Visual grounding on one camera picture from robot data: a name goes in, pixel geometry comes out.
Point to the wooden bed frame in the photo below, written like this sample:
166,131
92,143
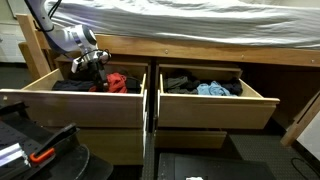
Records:
216,51

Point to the white panelled cabinet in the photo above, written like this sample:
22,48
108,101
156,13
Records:
11,43

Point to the wooden drawer holding red cloth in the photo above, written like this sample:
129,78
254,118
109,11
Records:
83,110

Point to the light blue cloth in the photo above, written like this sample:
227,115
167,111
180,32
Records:
213,89

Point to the grey crumpled cloth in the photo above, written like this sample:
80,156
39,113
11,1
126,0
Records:
175,82

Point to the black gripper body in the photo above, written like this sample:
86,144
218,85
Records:
98,59

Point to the aluminium extrusion bar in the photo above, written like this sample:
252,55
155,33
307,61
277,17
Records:
13,155

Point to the small white item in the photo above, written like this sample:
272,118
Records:
196,178

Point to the dark navy-black cloth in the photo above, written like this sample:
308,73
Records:
70,85

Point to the red crumpled cloth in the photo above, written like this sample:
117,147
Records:
116,83

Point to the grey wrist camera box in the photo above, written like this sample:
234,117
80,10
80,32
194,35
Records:
79,65

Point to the plain wooden drawer front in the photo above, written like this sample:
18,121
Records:
113,146

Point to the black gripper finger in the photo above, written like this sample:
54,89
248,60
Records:
95,77
102,76

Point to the wooden drawer holding blue cloth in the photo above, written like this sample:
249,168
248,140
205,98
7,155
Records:
216,113

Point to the wooden desk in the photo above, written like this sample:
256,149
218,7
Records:
300,120

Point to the orange black bar clamp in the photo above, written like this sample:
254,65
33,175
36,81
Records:
41,156

